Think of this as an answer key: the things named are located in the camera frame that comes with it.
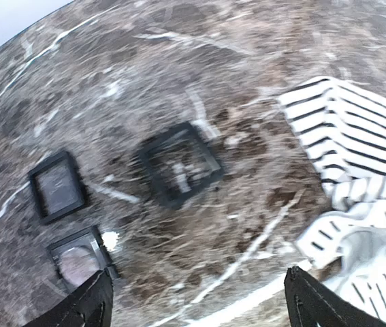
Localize black square box right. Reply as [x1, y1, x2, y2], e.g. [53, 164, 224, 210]
[138, 122, 225, 210]

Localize black square box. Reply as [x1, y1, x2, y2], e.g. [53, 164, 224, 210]
[138, 122, 225, 210]
[28, 149, 87, 225]
[46, 225, 119, 293]

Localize black square box rear left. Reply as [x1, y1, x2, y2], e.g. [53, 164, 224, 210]
[28, 149, 87, 225]

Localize striped black white garment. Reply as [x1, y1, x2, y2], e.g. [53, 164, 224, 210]
[278, 76, 386, 323]

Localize purple round brooch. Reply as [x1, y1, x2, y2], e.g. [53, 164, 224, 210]
[59, 247, 100, 287]

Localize black square box front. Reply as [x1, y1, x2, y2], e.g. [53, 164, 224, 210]
[46, 225, 119, 293]

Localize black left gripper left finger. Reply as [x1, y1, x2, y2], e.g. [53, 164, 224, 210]
[25, 270, 114, 327]

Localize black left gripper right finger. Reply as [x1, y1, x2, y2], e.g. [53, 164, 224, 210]
[284, 266, 386, 326]

